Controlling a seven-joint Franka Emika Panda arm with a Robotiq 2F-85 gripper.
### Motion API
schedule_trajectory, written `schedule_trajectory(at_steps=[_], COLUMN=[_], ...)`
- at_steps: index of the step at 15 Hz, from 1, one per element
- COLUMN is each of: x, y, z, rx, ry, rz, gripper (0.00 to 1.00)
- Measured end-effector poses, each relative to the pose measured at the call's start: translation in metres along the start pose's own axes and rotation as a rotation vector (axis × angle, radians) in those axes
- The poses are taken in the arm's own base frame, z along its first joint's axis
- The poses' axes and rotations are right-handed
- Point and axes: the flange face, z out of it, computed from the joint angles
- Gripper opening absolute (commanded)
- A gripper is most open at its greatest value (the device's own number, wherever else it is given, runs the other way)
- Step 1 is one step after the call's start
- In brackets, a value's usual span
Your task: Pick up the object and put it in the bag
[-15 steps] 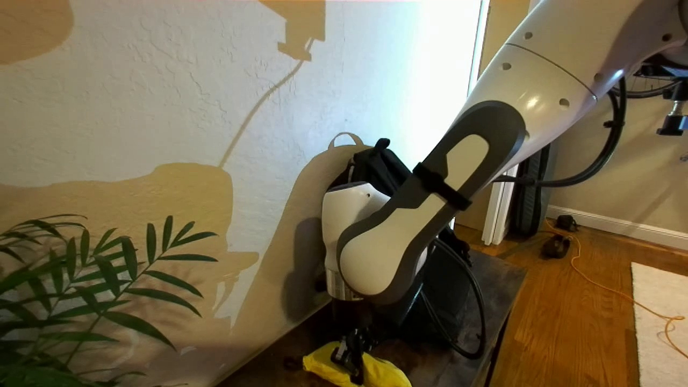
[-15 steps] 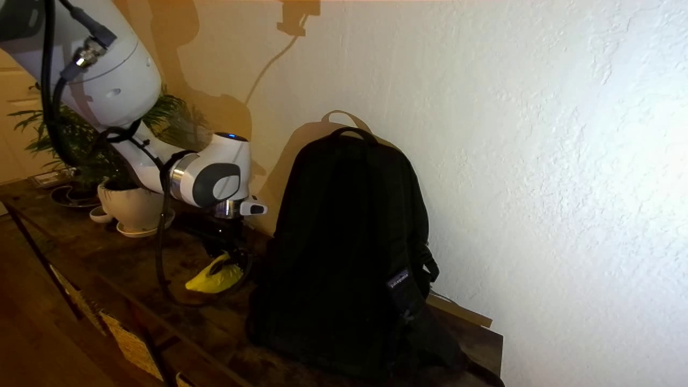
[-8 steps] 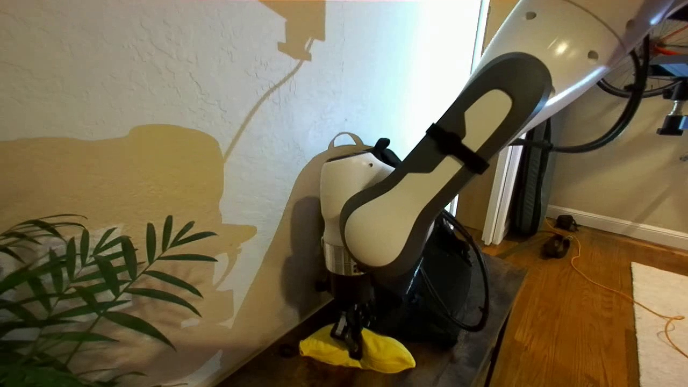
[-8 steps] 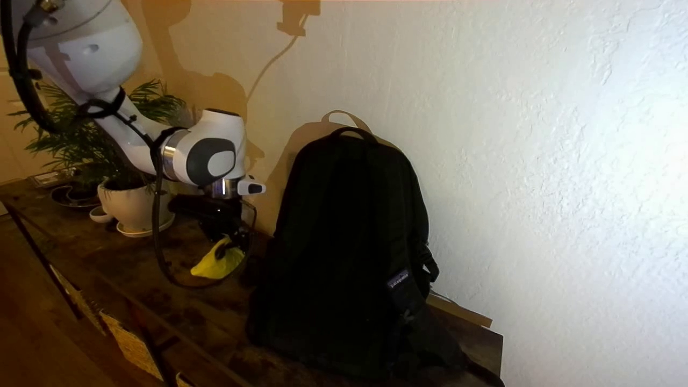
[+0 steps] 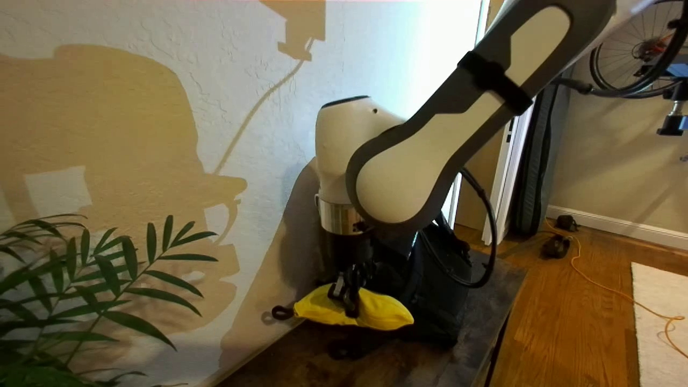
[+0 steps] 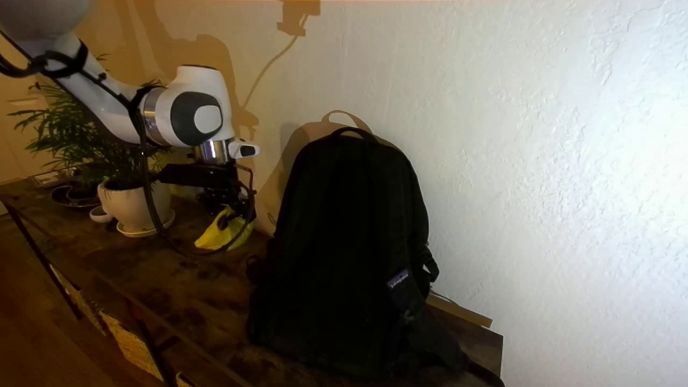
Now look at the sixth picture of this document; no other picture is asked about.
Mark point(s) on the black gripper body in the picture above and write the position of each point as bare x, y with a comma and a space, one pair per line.
225, 182

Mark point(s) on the yellow soft pouch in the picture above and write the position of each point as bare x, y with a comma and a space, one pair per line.
218, 235

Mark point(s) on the black backpack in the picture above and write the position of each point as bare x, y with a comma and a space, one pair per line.
345, 244

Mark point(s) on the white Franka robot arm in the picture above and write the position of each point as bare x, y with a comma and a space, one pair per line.
179, 115

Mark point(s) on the white pot saucer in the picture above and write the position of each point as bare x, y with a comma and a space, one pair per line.
137, 230

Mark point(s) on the white plant pot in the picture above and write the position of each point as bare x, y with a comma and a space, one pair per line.
126, 204

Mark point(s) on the small white dish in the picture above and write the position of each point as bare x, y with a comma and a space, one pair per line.
99, 216

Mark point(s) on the dark small plant pot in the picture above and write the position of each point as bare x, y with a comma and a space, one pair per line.
72, 193

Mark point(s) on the brown wooden slat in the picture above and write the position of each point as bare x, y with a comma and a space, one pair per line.
464, 312

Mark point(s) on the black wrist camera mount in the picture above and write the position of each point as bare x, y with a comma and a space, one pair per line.
175, 175

